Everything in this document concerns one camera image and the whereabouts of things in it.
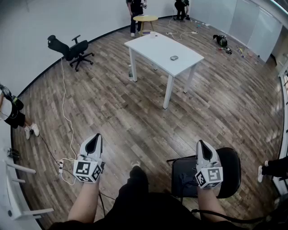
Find black metal railing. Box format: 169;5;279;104
278;53;288;196

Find person's left forearm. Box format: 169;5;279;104
67;181;101;223

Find round yellow table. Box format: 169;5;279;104
133;15;159;36

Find white side table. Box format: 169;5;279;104
0;146;54;222

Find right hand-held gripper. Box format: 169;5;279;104
194;139;224;189

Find white extension cord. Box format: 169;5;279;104
166;15;178;35
172;31;198;41

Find frosted glass partition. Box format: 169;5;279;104
190;0;283;62

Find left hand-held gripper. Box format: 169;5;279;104
73;133;106;184

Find cluttered white rack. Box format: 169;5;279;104
271;175;288;198

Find black folding chair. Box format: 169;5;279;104
166;147;241;199

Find scattered colourful small items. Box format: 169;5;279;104
235;44;261;65

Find person's black clothing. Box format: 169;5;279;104
48;165;288;230

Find thick black gripper cable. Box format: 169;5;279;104
191;208;270;224

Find black bag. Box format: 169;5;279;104
213;34;228;47

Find black office chair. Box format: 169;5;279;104
47;35;95;72

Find person's right forearm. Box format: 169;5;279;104
197;187;228;222

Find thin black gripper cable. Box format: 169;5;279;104
98;190;117;217

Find long white floor cable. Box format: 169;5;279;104
55;57;78;186

